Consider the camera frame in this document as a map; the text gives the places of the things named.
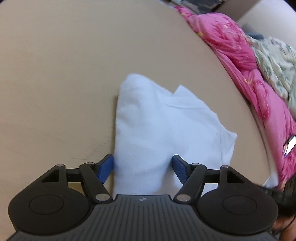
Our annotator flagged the white tank top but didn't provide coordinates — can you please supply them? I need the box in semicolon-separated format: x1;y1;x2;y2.
113;73;237;196

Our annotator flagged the person's right hand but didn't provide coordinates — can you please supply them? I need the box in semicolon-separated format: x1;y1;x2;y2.
273;215;296;241

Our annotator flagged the pink quilt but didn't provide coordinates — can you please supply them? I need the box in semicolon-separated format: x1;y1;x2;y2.
176;6;295;190

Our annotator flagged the green floral blanket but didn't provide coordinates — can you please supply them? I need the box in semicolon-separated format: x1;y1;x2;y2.
246;36;295;116

